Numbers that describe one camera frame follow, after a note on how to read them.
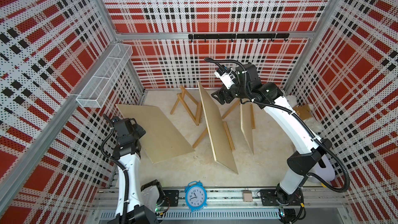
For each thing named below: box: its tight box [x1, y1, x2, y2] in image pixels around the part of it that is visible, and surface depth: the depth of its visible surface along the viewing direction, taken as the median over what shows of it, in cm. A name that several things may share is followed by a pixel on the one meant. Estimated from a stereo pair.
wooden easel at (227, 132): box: [192, 121, 236, 151], surface depth 92 cm
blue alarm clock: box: [184, 180, 208, 213], surface depth 73 cm
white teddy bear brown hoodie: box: [285, 94, 324, 135], surface depth 97 cm
